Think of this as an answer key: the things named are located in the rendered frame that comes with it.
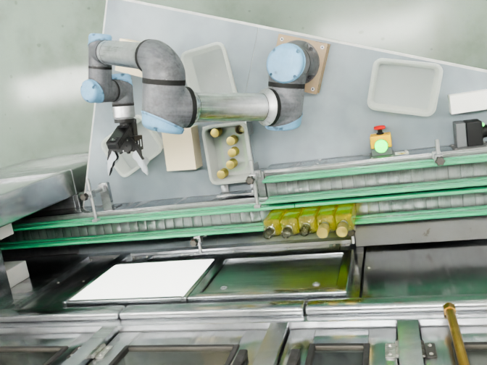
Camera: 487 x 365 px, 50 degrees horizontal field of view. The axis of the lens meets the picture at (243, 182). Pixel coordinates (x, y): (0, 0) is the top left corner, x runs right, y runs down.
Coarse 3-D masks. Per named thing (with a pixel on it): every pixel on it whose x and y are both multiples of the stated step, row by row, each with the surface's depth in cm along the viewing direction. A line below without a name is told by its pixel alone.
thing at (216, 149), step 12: (204, 132) 192; (228, 132) 197; (204, 144) 193; (216, 144) 199; (240, 144) 197; (216, 156) 200; (228, 156) 199; (240, 156) 198; (216, 168) 199; (240, 168) 199; (216, 180) 196; (228, 180) 194; (240, 180) 192
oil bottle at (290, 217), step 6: (288, 210) 177; (294, 210) 176; (300, 210) 175; (288, 216) 170; (294, 216) 169; (282, 222) 166; (288, 222) 165; (294, 222) 165; (282, 228) 166; (294, 228) 165; (294, 234) 166
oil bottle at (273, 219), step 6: (276, 210) 179; (282, 210) 178; (270, 216) 173; (276, 216) 172; (282, 216) 173; (264, 222) 168; (270, 222) 167; (276, 222) 167; (264, 228) 168; (276, 228) 167; (276, 234) 167
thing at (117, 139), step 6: (120, 126) 179; (126, 126) 179; (114, 132) 177; (120, 132) 176; (126, 132) 177; (114, 138) 172; (120, 138) 173; (108, 144) 172; (114, 144) 171; (120, 144) 173
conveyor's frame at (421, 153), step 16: (320, 160) 189; (336, 160) 184; (352, 160) 179; (368, 160) 176; (384, 160) 174; (400, 160) 173; (352, 176) 178; (448, 176) 170; (80, 208) 220; (96, 208) 215; (128, 208) 205; (144, 208) 201; (160, 208) 199; (176, 208) 197
